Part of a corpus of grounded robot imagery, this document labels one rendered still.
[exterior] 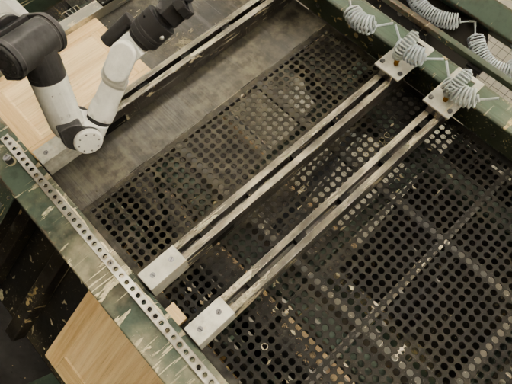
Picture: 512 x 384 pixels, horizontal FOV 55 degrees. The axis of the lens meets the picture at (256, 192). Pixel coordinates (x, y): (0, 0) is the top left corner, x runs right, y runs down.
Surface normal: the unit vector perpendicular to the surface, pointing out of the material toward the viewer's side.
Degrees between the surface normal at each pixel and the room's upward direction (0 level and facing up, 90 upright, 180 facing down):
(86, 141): 90
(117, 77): 95
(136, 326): 53
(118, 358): 90
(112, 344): 90
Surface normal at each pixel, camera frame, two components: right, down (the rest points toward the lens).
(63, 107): 0.50, 0.63
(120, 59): -0.04, 0.44
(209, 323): 0.00, -0.43
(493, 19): -0.44, 0.03
